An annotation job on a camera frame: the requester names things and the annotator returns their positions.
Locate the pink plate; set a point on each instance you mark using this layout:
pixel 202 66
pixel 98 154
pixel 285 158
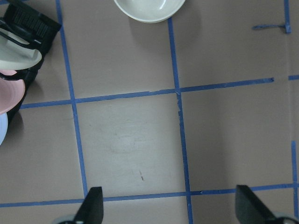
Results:
pixel 11 91

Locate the cream plate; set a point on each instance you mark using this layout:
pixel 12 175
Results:
pixel 17 53

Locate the cream bowl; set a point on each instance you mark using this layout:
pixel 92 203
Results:
pixel 149 11

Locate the black plate rack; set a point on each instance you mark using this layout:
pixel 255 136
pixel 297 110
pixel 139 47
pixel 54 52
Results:
pixel 32 26

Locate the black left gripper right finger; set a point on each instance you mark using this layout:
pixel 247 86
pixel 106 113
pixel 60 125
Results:
pixel 249 209

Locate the blue plate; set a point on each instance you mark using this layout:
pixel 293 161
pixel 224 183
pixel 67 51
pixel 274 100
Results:
pixel 3 126

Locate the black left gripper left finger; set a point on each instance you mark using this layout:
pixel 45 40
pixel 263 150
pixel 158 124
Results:
pixel 91 210

